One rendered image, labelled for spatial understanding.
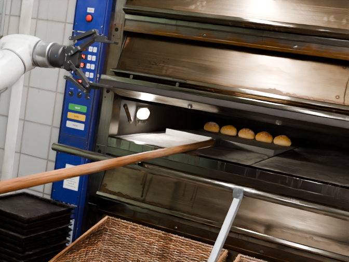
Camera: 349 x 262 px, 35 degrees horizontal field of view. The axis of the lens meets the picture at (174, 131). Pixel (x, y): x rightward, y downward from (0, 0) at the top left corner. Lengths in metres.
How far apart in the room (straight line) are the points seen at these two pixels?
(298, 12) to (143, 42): 0.65
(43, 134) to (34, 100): 0.16
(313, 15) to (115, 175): 1.03
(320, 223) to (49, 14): 1.44
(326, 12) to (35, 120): 1.33
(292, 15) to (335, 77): 0.28
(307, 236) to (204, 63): 0.76
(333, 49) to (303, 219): 0.63
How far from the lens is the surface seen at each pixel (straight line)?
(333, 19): 2.10
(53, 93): 2.53
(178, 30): 2.27
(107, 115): 2.39
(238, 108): 2.00
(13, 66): 1.81
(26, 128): 2.63
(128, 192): 2.35
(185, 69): 2.23
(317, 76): 2.11
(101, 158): 1.98
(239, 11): 2.17
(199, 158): 2.22
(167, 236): 2.29
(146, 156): 1.92
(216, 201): 2.22
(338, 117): 1.94
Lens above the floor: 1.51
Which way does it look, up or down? 6 degrees down
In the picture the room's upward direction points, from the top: 9 degrees clockwise
